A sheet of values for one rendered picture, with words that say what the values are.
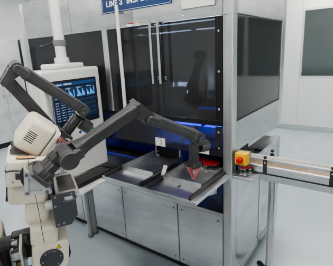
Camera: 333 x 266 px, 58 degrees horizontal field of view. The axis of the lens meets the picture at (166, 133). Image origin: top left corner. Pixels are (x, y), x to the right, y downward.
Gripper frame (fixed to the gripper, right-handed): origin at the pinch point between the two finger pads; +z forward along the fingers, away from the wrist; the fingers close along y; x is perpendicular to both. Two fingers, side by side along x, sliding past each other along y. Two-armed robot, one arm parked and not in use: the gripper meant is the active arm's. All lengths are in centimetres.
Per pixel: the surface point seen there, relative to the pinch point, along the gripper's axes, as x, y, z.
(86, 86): 89, -2, -50
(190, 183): 1.1, -1.3, 3.3
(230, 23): -11, 15, -84
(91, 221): 103, 10, 61
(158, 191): 13.0, -14.9, 6.8
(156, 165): 38.3, 14.3, 2.8
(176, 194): 2.9, -12.5, 6.6
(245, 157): -20.6, 22.9, -11.0
